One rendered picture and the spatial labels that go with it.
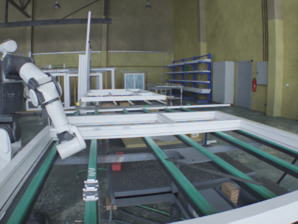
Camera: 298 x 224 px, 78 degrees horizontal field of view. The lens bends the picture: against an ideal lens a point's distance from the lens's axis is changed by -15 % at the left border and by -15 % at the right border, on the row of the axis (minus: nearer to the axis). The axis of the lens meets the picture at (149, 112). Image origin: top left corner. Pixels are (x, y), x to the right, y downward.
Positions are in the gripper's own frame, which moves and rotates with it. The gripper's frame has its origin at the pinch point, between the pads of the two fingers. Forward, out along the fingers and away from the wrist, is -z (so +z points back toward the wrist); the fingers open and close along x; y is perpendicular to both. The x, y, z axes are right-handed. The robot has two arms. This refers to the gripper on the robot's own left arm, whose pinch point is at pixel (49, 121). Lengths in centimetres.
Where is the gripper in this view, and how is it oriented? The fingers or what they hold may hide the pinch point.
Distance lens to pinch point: 151.3
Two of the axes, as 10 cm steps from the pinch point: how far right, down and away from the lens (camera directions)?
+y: -2.2, -1.5, 9.6
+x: 9.7, -0.3, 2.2
